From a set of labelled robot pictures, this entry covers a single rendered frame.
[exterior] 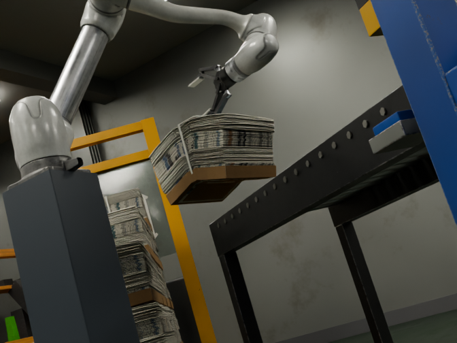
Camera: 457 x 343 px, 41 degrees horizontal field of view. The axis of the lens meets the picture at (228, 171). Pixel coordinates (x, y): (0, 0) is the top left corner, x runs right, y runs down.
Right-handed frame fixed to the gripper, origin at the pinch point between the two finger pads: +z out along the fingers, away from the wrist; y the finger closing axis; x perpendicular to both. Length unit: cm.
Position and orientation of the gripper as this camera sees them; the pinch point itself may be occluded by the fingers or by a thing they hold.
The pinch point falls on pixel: (197, 100)
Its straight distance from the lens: 243.3
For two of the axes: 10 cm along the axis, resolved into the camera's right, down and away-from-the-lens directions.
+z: -6.6, 4.3, 6.1
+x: 6.8, 0.0, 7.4
